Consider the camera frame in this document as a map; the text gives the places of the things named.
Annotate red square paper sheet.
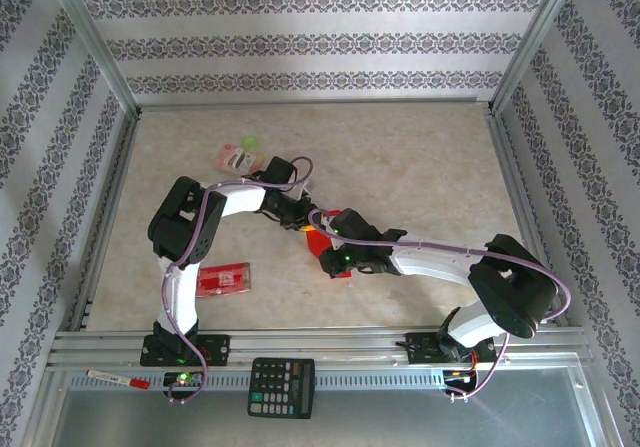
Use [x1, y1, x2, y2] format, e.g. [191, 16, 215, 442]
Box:
[303, 209, 356, 281]

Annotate grey metal shelf sheet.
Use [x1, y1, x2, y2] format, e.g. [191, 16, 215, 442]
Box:
[49, 366, 601, 447]

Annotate pink blister pack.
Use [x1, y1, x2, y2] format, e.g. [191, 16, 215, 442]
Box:
[211, 141, 266, 177]

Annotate red flat package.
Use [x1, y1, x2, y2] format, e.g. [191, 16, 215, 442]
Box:
[196, 261, 253, 299]

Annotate black calculator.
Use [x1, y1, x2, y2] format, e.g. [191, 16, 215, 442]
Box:
[247, 356, 317, 421]

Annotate circuit board with green light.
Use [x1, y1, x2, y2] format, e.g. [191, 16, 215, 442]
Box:
[163, 370, 204, 388]

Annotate white red marker pen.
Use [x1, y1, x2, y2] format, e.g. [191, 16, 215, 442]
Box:
[85, 368, 151, 391]

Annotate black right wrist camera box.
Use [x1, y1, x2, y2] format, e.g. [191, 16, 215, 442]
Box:
[329, 207, 380, 248]

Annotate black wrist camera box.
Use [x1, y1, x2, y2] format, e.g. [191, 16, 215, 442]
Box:
[329, 207, 380, 248]
[262, 156, 300, 189]

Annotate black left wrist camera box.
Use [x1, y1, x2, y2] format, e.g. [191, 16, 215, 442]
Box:
[262, 156, 300, 189]

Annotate aluminium frame cross rail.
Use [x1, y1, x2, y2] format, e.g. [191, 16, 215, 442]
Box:
[47, 324, 594, 368]

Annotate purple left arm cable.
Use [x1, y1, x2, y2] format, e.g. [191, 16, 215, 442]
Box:
[162, 155, 315, 406]

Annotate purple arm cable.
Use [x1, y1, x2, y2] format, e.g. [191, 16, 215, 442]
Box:
[307, 208, 572, 403]
[162, 155, 315, 406]

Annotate aluminium frame wall rail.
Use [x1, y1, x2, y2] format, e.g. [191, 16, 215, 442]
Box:
[137, 97, 494, 113]

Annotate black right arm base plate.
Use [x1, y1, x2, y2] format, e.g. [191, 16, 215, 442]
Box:
[405, 331, 499, 367]

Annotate grey slotted cable duct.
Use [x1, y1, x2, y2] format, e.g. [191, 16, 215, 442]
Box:
[64, 369, 449, 391]

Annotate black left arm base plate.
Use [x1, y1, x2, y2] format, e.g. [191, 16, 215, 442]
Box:
[139, 333, 232, 368]

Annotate circuit board with orange wires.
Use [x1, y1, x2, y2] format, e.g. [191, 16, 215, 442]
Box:
[442, 366, 479, 386]

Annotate aluminium frame side rail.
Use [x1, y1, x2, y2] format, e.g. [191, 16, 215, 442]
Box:
[67, 111, 141, 333]
[487, 111, 571, 328]

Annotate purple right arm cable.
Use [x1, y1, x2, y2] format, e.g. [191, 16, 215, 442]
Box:
[307, 208, 572, 403]

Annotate aluminium frame corner post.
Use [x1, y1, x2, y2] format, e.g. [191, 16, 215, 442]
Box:
[42, 0, 144, 118]
[487, 0, 586, 116]

